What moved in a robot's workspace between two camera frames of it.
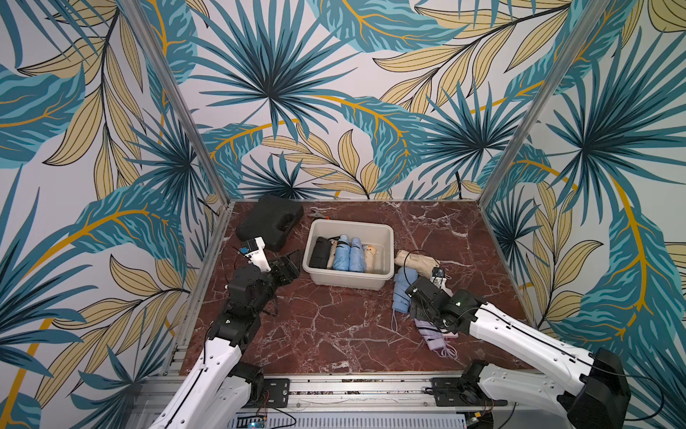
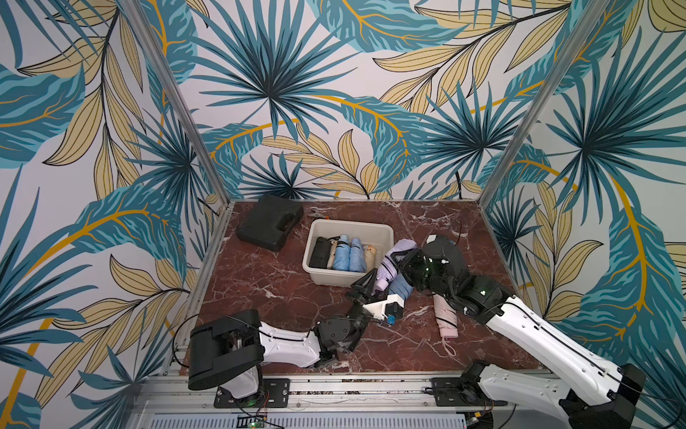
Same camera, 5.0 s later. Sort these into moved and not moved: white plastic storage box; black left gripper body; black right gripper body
Moved: black left gripper body; black right gripper body
Not moved: white plastic storage box
